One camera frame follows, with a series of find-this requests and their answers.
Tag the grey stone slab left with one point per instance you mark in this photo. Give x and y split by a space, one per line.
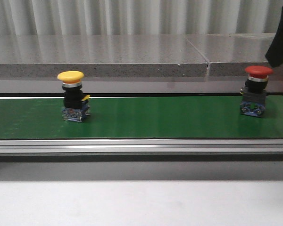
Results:
113 56

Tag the grey stone slab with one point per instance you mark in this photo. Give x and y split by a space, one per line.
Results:
113 56
229 54

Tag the red mushroom push button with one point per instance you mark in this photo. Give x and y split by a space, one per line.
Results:
254 91

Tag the grey stone slab right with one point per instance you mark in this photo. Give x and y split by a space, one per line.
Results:
229 54

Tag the aluminium conveyor frame rail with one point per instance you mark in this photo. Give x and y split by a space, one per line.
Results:
148 149

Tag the green conveyor belt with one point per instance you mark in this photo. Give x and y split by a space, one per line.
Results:
136 117

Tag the yellow mushroom push button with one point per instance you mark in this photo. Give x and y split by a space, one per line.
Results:
76 103

